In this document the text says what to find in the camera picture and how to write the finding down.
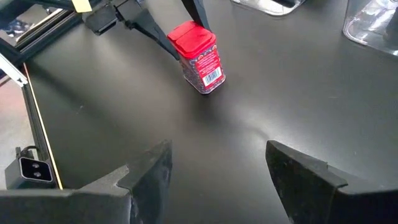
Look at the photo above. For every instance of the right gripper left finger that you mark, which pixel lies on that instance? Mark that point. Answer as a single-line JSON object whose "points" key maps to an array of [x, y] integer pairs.
{"points": [[143, 199]]}

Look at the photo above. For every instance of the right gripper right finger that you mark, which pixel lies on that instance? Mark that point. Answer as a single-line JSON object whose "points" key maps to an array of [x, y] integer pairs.
{"points": [[317, 202]]}

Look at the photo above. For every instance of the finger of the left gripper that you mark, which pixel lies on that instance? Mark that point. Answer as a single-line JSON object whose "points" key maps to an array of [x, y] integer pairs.
{"points": [[149, 26], [196, 11]]}

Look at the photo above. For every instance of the red-lidded smoked paprika tin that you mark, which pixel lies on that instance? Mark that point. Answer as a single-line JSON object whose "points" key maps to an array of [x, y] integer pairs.
{"points": [[199, 62]]}

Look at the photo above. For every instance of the beige tape tag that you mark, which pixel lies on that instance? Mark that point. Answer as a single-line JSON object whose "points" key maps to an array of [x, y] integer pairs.
{"points": [[81, 4]]}

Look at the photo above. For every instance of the clear plastic bin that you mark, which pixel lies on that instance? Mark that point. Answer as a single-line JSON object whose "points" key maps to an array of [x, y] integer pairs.
{"points": [[267, 6], [370, 28]]}

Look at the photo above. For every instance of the black table mat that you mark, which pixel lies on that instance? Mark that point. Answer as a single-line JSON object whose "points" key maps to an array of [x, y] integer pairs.
{"points": [[217, 124]]}

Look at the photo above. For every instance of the silver metal bracket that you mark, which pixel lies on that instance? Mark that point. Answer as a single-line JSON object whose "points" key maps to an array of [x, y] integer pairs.
{"points": [[12, 71]]}

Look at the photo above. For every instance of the black table-level camera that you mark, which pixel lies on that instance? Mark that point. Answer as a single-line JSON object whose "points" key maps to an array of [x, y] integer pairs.
{"points": [[34, 169]]}

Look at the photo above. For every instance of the black table frame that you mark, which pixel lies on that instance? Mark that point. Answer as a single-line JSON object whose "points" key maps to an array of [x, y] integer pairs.
{"points": [[34, 118]]}

